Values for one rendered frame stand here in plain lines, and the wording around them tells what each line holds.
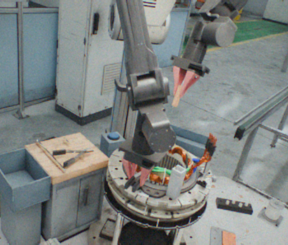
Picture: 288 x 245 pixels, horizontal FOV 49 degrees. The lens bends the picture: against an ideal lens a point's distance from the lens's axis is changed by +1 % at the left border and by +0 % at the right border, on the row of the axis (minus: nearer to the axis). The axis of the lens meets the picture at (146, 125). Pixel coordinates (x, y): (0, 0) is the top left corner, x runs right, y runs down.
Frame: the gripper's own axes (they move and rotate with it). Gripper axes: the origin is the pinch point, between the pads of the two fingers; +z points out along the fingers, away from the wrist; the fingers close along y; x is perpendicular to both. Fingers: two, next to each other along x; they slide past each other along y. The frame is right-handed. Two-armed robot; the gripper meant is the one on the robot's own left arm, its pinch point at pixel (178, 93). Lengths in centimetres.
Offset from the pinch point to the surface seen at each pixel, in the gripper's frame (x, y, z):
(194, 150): 33.7, 2.6, 18.4
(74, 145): 3.2, -28.8, 28.6
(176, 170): -5.3, 9.0, 18.4
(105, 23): 172, -152, -32
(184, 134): 42.4, -5.8, 15.6
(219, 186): 65, 13, 35
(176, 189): -3.9, 10.6, 23.4
